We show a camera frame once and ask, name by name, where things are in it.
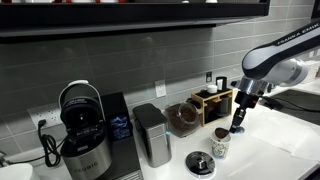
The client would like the steel canister with black lid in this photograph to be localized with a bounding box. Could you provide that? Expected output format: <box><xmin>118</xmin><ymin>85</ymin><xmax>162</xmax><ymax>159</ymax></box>
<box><xmin>132</xmin><ymin>102</ymin><xmax>173</xmax><ymax>169</ymax></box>

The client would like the white multi outlet plate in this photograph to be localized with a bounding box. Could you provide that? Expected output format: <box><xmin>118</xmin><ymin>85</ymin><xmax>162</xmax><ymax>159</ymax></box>
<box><xmin>27</xmin><ymin>102</ymin><xmax>65</xmax><ymax>130</ymax></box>

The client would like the wooden organizer shelf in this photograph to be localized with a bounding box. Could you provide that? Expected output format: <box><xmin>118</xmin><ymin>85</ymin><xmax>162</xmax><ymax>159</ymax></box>
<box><xmin>190</xmin><ymin>87</ymin><xmax>235</xmax><ymax>128</ymax></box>

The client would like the dark wall shelf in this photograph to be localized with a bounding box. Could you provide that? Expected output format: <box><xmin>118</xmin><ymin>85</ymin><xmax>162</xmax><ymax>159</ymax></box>
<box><xmin>0</xmin><ymin>0</ymin><xmax>271</xmax><ymax>38</ymax></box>

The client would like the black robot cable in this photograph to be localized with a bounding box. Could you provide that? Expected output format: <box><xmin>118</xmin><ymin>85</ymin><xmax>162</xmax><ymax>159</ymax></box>
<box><xmin>257</xmin><ymin>95</ymin><xmax>320</xmax><ymax>115</ymax></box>

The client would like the black power cord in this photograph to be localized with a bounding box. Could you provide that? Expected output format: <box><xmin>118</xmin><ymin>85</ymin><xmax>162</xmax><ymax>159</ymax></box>
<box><xmin>0</xmin><ymin>118</ymin><xmax>68</xmax><ymax>168</ymax></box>

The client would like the white wall outlet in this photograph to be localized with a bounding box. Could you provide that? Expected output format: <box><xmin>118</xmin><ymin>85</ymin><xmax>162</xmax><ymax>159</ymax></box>
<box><xmin>154</xmin><ymin>79</ymin><xmax>167</xmax><ymax>99</ymax></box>

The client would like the glass coffee jar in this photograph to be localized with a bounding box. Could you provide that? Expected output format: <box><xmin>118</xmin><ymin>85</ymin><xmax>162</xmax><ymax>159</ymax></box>
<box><xmin>164</xmin><ymin>100</ymin><xmax>201</xmax><ymax>139</ymax></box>

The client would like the Keurig coffee maker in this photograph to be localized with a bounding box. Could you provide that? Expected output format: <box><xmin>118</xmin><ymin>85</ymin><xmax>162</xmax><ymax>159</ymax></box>
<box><xmin>57</xmin><ymin>79</ymin><xmax>145</xmax><ymax>180</ymax></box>

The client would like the black cylinder container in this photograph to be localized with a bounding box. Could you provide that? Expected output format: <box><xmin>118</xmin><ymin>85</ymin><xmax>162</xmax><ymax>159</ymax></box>
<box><xmin>215</xmin><ymin>76</ymin><xmax>229</xmax><ymax>92</ymax></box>

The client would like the white paper sheet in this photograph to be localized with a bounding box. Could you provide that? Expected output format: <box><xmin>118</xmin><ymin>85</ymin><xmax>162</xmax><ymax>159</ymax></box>
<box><xmin>249</xmin><ymin>111</ymin><xmax>320</xmax><ymax>163</ymax></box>

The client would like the dark sink basin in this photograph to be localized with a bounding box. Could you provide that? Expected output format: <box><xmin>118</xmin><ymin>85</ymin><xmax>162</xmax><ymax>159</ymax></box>
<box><xmin>266</xmin><ymin>88</ymin><xmax>320</xmax><ymax>128</ymax></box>

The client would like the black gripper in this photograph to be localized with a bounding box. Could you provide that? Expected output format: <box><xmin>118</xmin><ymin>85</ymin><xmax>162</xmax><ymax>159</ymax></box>
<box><xmin>229</xmin><ymin>91</ymin><xmax>260</xmax><ymax>133</ymax></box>

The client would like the patterned paper cup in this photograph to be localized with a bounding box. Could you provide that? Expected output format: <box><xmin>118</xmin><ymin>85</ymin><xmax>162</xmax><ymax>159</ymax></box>
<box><xmin>209</xmin><ymin>129</ymin><xmax>232</xmax><ymax>160</ymax></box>

